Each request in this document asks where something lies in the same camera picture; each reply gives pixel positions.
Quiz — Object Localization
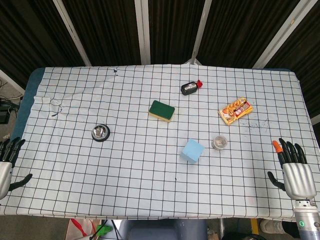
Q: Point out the black floor cables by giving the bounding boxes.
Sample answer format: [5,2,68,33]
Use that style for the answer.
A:
[0,78,22,126]

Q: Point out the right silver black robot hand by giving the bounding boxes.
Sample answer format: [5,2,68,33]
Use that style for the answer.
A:
[267,137,317,200]

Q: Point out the green yellow sponge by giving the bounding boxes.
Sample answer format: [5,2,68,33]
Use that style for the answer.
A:
[148,99,176,124]

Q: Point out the red white bag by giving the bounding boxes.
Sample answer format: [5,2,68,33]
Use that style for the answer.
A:
[65,218,102,240]

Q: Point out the silver bowl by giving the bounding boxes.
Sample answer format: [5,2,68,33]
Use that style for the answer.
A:
[90,124,111,143]

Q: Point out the yellow orange snack packet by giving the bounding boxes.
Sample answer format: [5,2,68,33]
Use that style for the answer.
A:
[217,96,254,127]

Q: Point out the clear round seed jar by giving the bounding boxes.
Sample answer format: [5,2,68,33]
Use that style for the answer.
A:
[212,135,228,151]

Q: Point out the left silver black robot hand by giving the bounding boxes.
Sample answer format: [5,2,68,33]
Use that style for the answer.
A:
[0,137,33,200]

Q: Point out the green plastic object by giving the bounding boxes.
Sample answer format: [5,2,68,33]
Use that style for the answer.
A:
[95,224,112,237]

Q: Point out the light blue foam cube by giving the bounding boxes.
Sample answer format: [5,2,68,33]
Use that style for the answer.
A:
[180,138,205,166]

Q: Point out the white frame post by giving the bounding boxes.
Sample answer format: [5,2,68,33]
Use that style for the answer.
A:
[190,0,213,66]
[134,0,152,66]
[252,0,311,69]
[52,0,92,67]

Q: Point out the white shoe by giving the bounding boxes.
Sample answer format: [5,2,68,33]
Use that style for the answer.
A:
[259,218,285,236]

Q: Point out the white checkered tablecloth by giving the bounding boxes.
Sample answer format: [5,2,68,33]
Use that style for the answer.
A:
[0,62,320,222]

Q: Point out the black bottle with red cap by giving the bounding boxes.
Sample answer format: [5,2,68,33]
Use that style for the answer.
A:
[180,79,204,97]

